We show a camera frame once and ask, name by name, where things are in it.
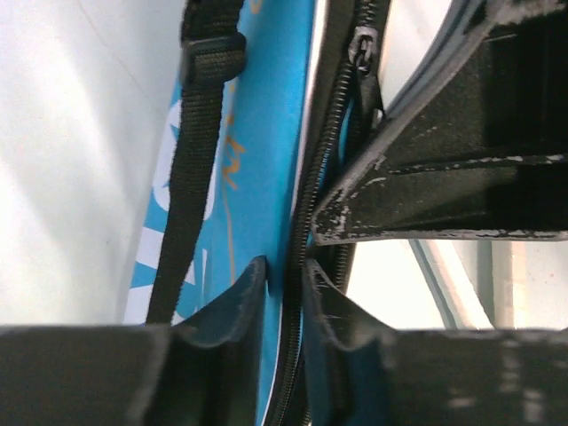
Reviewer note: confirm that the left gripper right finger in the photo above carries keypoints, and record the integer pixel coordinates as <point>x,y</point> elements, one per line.
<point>337,318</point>

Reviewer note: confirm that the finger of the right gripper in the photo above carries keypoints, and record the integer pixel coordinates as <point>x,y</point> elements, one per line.
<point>475,144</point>

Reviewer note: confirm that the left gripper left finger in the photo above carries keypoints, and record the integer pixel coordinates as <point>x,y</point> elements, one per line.
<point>230,315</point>

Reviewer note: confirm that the blue sport racket bag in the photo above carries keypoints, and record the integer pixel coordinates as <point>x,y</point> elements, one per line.
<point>268,101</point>

